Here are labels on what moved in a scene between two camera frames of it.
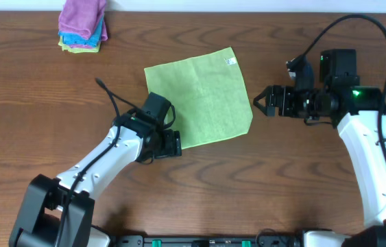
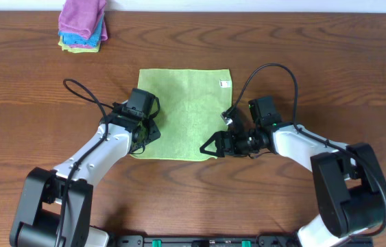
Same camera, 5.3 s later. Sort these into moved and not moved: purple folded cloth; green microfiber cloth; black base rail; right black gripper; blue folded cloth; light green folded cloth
Moved: right black gripper; green microfiber cloth
Not moved: purple folded cloth; blue folded cloth; black base rail; light green folded cloth
